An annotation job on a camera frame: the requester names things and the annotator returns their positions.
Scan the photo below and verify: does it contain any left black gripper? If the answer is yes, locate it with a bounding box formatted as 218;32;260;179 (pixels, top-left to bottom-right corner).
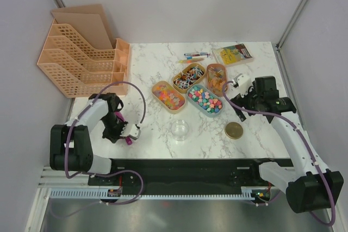
101;112;128;143

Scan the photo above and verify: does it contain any magenta plastic scoop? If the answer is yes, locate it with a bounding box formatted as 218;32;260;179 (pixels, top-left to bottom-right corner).
114;110;134;146

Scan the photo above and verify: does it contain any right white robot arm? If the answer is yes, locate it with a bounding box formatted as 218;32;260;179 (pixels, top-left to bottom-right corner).
229;74;344;213

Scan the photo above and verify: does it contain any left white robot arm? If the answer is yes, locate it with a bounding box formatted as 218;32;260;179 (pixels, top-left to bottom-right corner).
49;93;130;185

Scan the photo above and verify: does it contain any blue tray of pastel candies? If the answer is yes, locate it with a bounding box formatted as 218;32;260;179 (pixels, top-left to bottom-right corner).
187;84;223;118

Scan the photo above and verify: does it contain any gold round jar lid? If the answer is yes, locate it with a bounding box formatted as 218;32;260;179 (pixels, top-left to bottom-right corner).
225;122;244;140

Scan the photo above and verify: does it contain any tan tray of star gummies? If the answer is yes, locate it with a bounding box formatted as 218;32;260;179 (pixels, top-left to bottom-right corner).
151;80;186;114

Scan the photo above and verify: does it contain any yellow picture book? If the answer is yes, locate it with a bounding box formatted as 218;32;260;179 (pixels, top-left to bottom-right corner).
212;43;254;67

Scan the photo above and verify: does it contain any tan tray of lollipops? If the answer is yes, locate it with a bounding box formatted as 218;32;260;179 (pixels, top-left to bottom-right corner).
172;62;206;93

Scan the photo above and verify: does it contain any peach plastic file organizer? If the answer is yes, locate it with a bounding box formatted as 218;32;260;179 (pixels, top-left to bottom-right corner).
37;4;132;98

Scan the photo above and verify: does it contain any orange pen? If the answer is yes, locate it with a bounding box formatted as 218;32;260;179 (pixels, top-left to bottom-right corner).
178;55;208;64

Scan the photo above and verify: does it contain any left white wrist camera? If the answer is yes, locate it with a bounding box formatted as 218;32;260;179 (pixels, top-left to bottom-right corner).
121;123;141;140

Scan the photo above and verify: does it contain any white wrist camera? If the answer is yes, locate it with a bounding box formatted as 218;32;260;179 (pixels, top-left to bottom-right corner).
121;123;141;140
232;74;253;97

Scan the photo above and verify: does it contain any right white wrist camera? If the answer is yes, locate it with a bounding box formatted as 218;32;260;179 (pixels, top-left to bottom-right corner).
232;74;253;97

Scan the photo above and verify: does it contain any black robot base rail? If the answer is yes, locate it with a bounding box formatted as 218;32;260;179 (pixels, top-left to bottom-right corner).
86;157;297;196

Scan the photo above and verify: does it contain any white slotted cable duct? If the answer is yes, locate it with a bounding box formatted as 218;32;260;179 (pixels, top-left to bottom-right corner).
49;186;268;200

